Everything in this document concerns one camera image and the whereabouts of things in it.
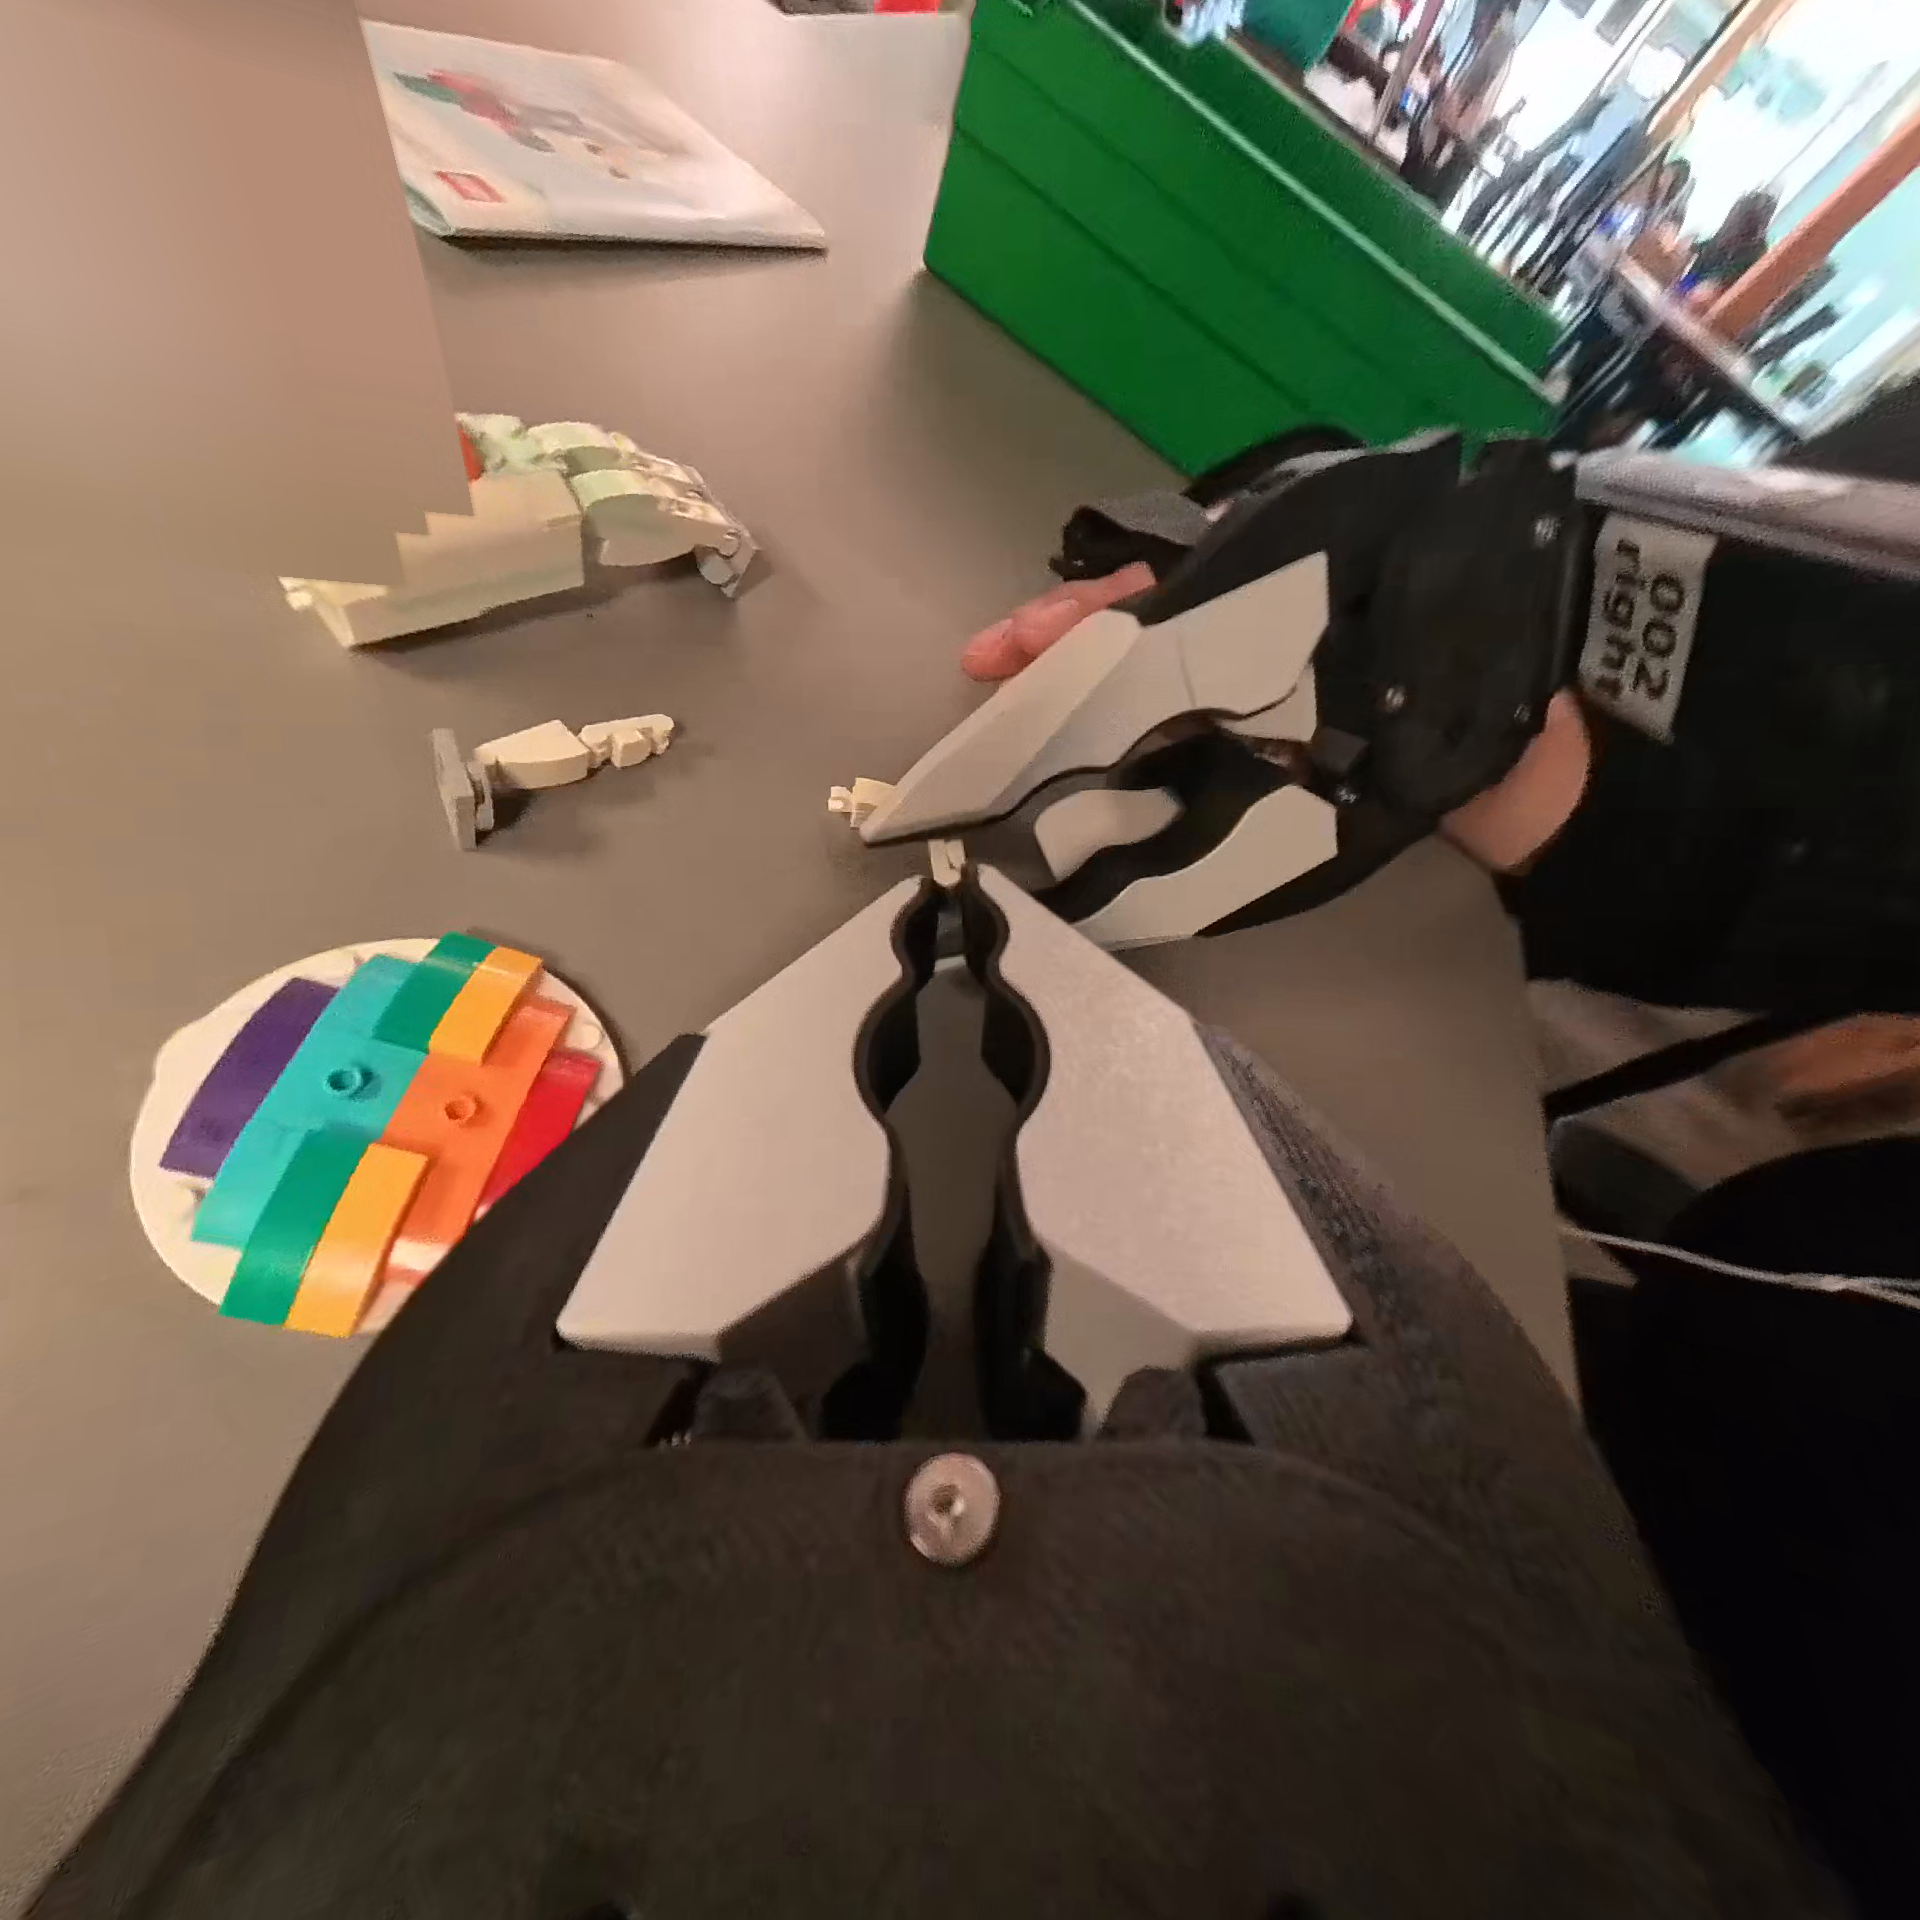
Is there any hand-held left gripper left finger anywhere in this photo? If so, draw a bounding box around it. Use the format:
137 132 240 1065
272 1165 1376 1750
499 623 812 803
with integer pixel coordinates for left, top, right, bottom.
556 877 937 1366

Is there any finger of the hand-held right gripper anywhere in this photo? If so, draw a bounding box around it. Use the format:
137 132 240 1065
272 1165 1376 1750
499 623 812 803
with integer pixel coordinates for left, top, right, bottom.
860 548 1336 846
1031 783 1342 953

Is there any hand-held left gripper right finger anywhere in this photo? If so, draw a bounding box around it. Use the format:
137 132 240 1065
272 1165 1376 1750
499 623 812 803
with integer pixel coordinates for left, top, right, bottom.
961 865 1361 1430

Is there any green plastic bin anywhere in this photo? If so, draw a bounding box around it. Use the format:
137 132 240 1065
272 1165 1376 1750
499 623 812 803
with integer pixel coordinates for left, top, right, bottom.
922 0 1570 480

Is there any white lego leg assembly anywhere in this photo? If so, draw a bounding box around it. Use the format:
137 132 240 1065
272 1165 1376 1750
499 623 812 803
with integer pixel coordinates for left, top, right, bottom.
430 711 679 855

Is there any white lego unicorn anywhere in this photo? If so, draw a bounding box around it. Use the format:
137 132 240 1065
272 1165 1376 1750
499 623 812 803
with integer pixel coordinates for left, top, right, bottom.
279 412 761 651

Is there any person's right forearm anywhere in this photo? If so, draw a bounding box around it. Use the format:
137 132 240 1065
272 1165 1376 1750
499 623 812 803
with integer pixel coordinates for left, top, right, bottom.
1446 688 1596 876

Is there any rainbow lego disc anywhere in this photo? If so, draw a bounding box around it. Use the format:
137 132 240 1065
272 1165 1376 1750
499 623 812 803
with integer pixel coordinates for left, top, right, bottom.
128 928 627 1341

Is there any lego instruction booklet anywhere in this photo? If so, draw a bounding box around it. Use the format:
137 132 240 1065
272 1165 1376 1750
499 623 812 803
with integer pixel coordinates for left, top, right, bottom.
359 15 833 252

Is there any person's right hand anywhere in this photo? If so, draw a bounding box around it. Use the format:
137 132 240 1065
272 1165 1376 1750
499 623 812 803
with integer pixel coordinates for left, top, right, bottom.
961 576 1162 686

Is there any white cable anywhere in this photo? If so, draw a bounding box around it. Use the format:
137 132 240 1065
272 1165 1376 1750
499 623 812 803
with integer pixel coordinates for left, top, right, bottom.
1556 1220 1920 1305

